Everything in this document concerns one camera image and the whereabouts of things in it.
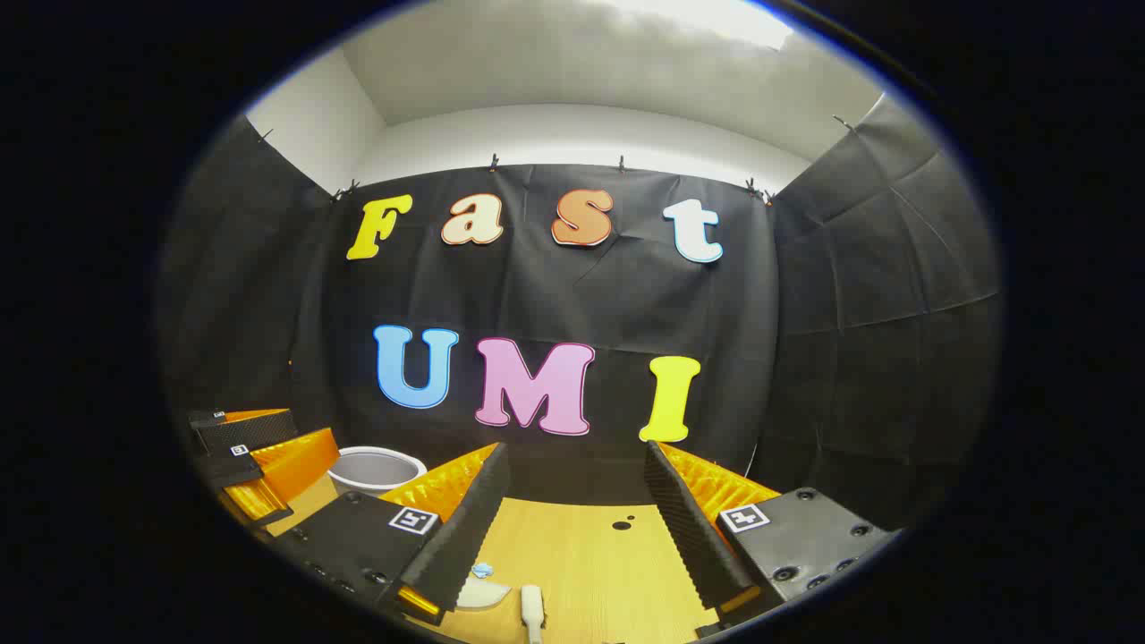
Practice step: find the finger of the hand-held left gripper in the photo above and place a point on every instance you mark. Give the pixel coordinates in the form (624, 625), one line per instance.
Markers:
(250, 429)
(286, 470)

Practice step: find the row of black cloth clips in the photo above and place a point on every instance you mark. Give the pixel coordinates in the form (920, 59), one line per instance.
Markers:
(492, 164)

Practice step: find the white plastic garbage bin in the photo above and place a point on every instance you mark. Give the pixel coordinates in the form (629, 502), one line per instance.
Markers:
(371, 472)

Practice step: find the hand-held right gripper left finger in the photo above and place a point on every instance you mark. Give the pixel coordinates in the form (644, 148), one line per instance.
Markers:
(465, 528)

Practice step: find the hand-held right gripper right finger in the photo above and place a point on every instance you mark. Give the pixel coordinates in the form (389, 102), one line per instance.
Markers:
(684, 528)

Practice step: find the white plastic dustpan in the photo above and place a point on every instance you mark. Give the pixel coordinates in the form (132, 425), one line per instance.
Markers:
(483, 595)

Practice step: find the wooden desktop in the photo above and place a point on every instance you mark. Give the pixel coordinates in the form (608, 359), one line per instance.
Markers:
(581, 555)

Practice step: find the light blue paper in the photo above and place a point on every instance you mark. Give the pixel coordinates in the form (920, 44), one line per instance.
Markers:
(483, 570)

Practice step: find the small white broom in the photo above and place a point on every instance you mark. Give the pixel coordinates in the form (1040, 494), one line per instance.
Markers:
(533, 613)

